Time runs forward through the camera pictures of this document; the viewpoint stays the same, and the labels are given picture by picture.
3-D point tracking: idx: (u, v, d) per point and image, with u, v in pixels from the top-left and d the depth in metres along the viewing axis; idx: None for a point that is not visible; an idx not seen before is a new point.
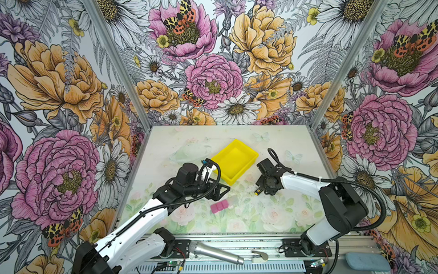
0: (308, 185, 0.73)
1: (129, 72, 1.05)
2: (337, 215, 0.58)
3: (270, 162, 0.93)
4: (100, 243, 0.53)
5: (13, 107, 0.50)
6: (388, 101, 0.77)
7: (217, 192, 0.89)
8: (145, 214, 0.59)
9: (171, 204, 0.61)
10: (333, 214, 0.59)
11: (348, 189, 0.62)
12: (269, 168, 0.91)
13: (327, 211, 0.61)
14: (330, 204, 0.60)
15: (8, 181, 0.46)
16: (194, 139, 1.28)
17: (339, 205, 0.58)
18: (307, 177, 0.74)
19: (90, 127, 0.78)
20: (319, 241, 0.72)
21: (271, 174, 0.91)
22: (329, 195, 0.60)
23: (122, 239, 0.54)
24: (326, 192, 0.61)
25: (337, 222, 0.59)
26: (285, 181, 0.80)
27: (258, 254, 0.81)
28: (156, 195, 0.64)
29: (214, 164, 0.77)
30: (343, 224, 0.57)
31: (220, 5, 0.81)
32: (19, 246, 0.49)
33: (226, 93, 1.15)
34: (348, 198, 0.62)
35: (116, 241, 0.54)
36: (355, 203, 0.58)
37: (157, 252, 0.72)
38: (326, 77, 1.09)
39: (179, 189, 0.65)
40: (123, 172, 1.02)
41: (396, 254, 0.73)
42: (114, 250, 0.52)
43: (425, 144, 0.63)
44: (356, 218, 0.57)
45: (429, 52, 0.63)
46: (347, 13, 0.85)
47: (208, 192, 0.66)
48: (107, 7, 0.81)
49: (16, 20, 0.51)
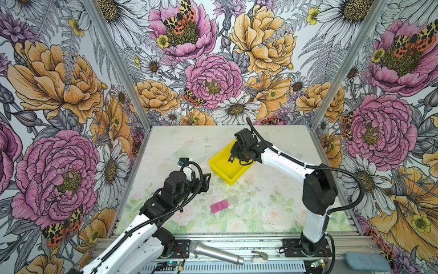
0: (289, 166, 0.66)
1: (129, 72, 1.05)
2: (315, 201, 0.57)
3: (249, 132, 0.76)
4: (86, 270, 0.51)
5: (13, 107, 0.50)
6: (388, 101, 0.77)
7: (207, 183, 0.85)
8: (131, 234, 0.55)
9: (159, 216, 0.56)
10: (311, 198, 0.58)
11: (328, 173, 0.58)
12: (248, 140, 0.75)
13: (305, 195, 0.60)
14: (311, 190, 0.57)
15: (8, 181, 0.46)
16: (194, 139, 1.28)
17: (319, 193, 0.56)
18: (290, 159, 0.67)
19: (90, 127, 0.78)
20: (318, 237, 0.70)
21: (251, 148, 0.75)
22: (313, 183, 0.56)
23: (108, 263, 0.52)
24: (311, 179, 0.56)
25: (311, 204, 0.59)
26: (266, 160, 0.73)
27: (258, 254, 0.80)
28: (144, 209, 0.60)
29: (190, 163, 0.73)
30: (318, 208, 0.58)
31: (220, 5, 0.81)
32: (19, 246, 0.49)
33: (226, 93, 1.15)
34: (324, 181, 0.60)
35: (102, 266, 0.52)
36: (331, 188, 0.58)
37: (158, 254, 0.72)
38: (326, 77, 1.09)
39: (167, 200, 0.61)
40: (123, 172, 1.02)
41: (396, 254, 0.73)
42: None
43: (425, 144, 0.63)
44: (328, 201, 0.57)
45: (429, 52, 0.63)
46: (347, 13, 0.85)
47: (197, 189, 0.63)
48: (107, 7, 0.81)
49: (16, 20, 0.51)
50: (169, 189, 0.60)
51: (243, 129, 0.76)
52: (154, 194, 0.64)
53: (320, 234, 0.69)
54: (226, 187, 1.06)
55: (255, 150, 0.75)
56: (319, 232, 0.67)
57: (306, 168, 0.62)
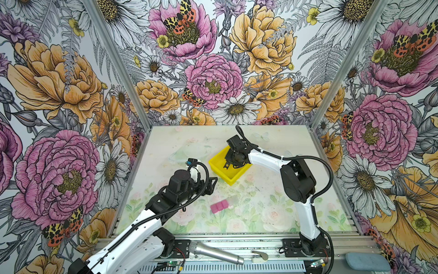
0: (270, 161, 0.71)
1: (129, 72, 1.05)
2: (293, 189, 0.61)
3: (239, 138, 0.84)
4: (92, 260, 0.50)
5: (13, 107, 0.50)
6: (388, 101, 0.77)
7: (212, 185, 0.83)
8: (138, 227, 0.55)
9: (164, 212, 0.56)
10: (290, 186, 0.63)
11: (301, 162, 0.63)
12: (238, 144, 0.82)
13: (286, 184, 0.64)
14: (288, 179, 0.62)
15: (8, 181, 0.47)
16: (194, 139, 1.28)
17: (294, 181, 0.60)
18: (271, 155, 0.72)
19: (90, 127, 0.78)
20: (313, 233, 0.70)
21: (240, 150, 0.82)
22: (288, 172, 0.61)
23: (114, 254, 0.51)
24: (286, 169, 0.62)
25: (292, 193, 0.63)
26: (252, 159, 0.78)
27: (258, 254, 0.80)
28: (149, 205, 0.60)
29: (197, 163, 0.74)
30: (297, 196, 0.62)
31: (220, 5, 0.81)
32: (19, 246, 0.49)
33: (226, 93, 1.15)
34: (301, 172, 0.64)
35: (108, 257, 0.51)
36: (307, 176, 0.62)
37: (157, 254, 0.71)
38: (326, 77, 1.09)
39: (172, 197, 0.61)
40: (123, 172, 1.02)
41: (396, 254, 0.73)
42: (106, 267, 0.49)
43: (425, 144, 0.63)
44: (306, 189, 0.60)
45: (429, 52, 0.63)
46: (347, 13, 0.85)
47: (202, 191, 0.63)
48: (107, 7, 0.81)
49: (16, 20, 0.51)
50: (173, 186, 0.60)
51: (234, 136, 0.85)
52: (158, 191, 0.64)
53: (315, 229, 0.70)
54: (226, 187, 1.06)
55: (244, 152, 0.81)
56: (312, 226, 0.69)
57: (283, 160, 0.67)
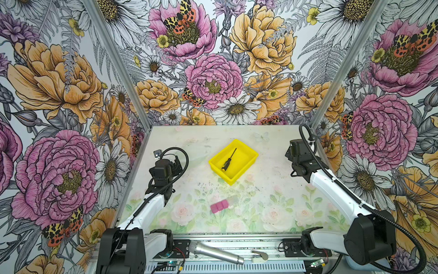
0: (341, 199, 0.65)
1: (129, 72, 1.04)
2: (361, 248, 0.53)
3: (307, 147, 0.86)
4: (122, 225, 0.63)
5: (13, 107, 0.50)
6: (388, 101, 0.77)
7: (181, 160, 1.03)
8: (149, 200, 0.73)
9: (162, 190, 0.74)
10: (356, 242, 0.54)
11: (388, 225, 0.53)
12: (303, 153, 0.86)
13: (349, 236, 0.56)
14: (360, 234, 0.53)
15: (8, 181, 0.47)
16: (194, 139, 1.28)
17: (369, 242, 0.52)
18: (344, 191, 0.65)
19: (90, 127, 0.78)
20: (318, 244, 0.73)
21: (301, 162, 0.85)
22: (365, 228, 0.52)
23: (141, 216, 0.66)
24: (363, 222, 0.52)
25: (355, 250, 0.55)
26: (315, 181, 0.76)
27: (258, 254, 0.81)
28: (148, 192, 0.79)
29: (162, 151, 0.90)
30: (361, 257, 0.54)
31: (220, 5, 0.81)
32: (19, 246, 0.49)
33: (226, 93, 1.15)
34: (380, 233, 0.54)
35: (137, 219, 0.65)
36: (388, 242, 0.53)
37: (162, 244, 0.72)
38: (326, 77, 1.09)
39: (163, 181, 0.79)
40: (123, 172, 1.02)
41: (396, 254, 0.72)
42: (139, 224, 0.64)
43: (425, 144, 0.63)
44: (377, 254, 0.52)
45: (429, 52, 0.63)
46: (347, 13, 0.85)
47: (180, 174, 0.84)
48: (108, 7, 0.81)
49: (16, 20, 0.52)
50: (160, 172, 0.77)
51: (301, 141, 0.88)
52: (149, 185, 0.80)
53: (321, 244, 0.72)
54: (226, 187, 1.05)
55: (305, 166, 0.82)
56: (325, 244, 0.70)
57: (361, 208, 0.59)
